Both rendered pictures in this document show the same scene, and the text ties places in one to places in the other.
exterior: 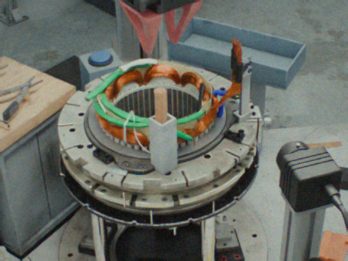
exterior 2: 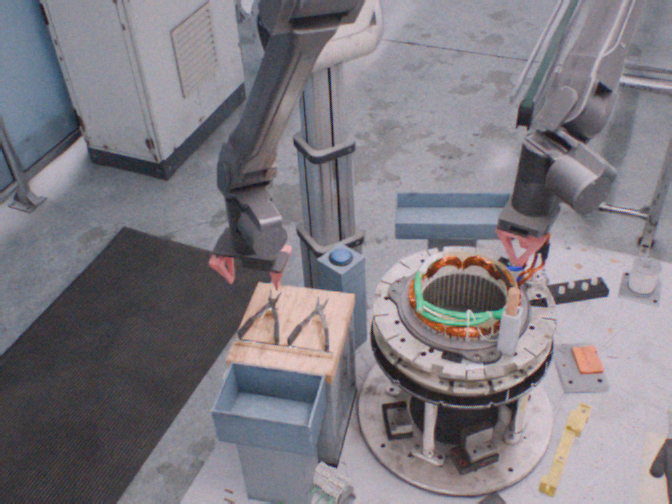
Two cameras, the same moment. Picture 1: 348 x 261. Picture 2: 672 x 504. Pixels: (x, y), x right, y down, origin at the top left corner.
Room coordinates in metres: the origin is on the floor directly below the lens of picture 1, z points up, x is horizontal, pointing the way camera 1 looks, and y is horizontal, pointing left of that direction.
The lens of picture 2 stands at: (0.18, 0.59, 2.08)
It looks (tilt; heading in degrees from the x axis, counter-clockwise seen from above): 42 degrees down; 338
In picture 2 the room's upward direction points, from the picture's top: 4 degrees counter-clockwise
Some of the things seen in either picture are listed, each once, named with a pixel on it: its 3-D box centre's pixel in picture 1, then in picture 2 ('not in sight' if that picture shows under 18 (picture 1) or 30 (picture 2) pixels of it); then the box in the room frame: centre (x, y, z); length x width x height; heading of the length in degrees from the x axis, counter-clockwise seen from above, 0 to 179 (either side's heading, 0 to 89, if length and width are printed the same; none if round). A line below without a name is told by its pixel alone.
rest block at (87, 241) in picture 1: (95, 234); (399, 419); (0.98, 0.15, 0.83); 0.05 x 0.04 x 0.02; 162
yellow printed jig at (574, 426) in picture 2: not in sight; (566, 445); (0.81, -0.12, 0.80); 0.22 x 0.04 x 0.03; 126
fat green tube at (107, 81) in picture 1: (116, 78); (423, 282); (1.01, 0.09, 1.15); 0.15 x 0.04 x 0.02; 134
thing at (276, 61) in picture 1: (234, 101); (450, 257); (1.26, -0.12, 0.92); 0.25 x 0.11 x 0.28; 62
